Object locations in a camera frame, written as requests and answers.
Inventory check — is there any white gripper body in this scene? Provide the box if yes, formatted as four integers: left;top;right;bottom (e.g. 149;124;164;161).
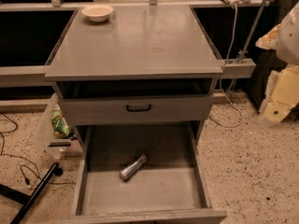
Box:
259;64;299;124

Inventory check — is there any silver redbull can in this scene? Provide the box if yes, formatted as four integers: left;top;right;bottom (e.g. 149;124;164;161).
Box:
119;153;148;181

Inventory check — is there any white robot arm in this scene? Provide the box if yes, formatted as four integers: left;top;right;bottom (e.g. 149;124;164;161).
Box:
255;2;299;127

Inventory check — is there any closed grey upper drawer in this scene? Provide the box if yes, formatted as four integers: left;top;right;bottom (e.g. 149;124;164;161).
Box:
59;96;214;126

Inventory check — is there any grey drawer cabinet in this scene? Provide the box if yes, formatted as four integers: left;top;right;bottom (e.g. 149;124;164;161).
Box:
44;3;228;224

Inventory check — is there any open grey lower drawer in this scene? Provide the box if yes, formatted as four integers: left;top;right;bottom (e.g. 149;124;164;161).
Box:
57;123;227;224

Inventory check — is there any grey metal diagonal rod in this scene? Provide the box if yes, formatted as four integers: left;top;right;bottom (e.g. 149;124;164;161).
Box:
225;0;275;95

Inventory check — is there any white bowl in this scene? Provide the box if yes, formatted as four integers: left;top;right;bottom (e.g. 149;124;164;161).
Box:
81;5;113;22

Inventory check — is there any green snack bag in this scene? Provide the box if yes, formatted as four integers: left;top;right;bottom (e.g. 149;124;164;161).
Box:
50;105;72;139

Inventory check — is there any clear plastic storage bin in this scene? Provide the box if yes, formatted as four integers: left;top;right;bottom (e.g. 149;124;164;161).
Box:
36;94;82;159

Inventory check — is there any black stand pole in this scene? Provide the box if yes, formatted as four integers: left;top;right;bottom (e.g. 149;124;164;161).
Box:
10;162;59;224

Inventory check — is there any grey horizontal rail beam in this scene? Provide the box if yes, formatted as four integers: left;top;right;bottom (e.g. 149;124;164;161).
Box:
0;58;256;88

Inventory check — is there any black drawer handle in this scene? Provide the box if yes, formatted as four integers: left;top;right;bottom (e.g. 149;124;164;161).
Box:
126;104;151;112

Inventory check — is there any black floor cable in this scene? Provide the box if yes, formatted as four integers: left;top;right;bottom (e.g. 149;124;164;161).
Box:
0;111;77;190

